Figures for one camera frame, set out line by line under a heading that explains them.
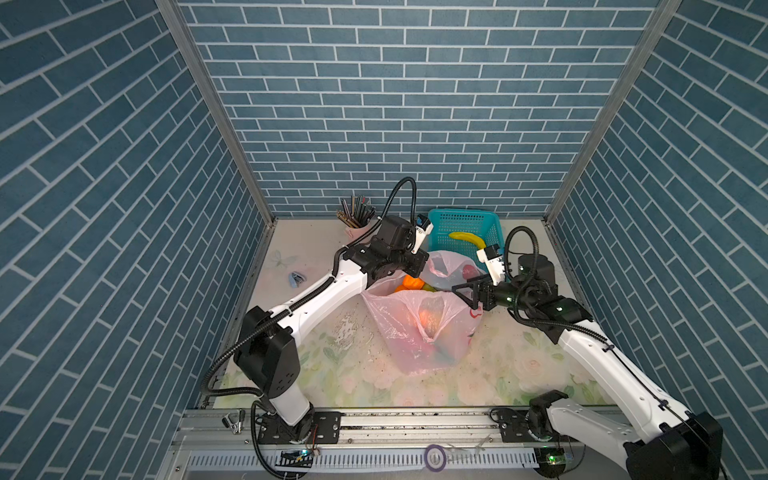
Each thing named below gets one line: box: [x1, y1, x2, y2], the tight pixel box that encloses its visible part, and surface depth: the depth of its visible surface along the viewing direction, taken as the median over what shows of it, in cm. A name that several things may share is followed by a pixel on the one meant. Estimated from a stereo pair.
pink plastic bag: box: [361, 250, 485, 376], surface depth 80 cm
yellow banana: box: [448, 232, 487, 249], surface depth 116 cm
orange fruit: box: [394, 274, 425, 292], surface depth 94 cm
